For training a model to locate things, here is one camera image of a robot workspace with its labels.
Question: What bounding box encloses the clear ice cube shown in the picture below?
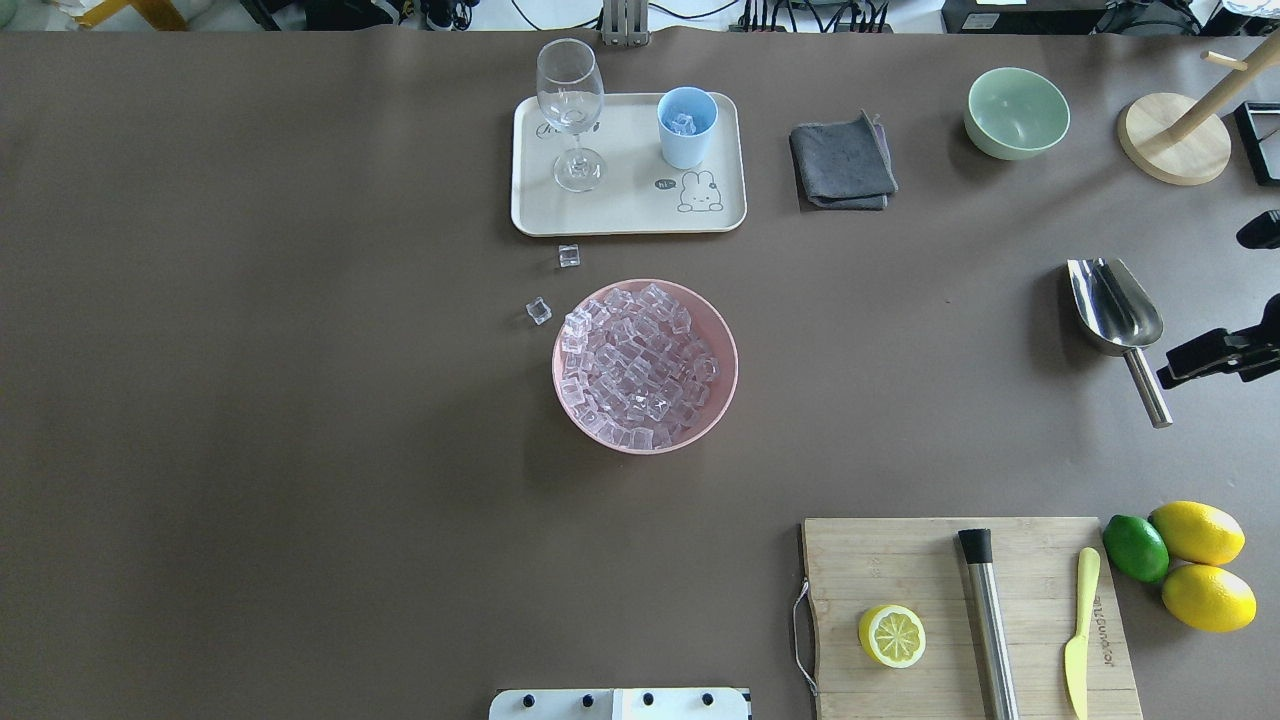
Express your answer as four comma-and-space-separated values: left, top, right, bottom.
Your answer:
557, 243, 582, 268
525, 296, 554, 325

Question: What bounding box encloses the yellow lemon half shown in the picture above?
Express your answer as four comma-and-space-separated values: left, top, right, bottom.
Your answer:
858, 603, 927, 669

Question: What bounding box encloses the dark grey folded cloth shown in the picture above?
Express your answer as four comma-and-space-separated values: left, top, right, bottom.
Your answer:
788, 113, 899, 211

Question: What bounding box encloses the beige serving tray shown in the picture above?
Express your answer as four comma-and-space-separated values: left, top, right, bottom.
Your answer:
509, 92, 748, 237

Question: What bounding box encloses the aluminium frame post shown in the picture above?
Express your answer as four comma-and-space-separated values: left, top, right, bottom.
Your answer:
599, 0, 650, 47

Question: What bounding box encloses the green lime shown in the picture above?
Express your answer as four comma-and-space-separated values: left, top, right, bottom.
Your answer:
1102, 514, 1171, 584

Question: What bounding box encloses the wooden glass stand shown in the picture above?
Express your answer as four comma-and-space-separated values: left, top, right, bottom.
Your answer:
1116, 33, 1279, 186

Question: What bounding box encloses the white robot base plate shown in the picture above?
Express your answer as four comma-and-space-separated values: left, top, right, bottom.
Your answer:
488, 685, 753, 719

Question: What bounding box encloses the pink bowl with ice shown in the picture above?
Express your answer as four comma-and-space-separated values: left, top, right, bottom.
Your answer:
552, 279, 739, 455

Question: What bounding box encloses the mint green bowl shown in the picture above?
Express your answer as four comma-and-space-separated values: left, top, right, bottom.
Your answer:
964, 67, 1071, 161

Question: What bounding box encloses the black tray with glasses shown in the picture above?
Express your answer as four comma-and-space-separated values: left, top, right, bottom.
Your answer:
1233, 102, 1279, 187

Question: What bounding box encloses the clear wine glass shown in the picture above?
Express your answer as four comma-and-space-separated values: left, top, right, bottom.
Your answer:
536, 38, 605, 193

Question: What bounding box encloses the stainless steel ice scoop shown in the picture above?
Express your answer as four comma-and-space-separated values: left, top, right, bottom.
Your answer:
1065, 258, 1172, 429

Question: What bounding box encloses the light blue cup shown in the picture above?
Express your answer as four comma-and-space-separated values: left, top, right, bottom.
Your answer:
657, 86, 719, 169

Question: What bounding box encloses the wooden cutting board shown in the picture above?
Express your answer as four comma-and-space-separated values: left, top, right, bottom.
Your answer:
801, 518, 1103, 719

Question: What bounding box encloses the black and silver muddler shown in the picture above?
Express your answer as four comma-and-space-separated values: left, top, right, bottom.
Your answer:
957, 528, 1021, 719

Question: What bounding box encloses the yellow plastic knife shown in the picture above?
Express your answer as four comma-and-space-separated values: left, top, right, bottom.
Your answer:
1062, 547, 1101, 719

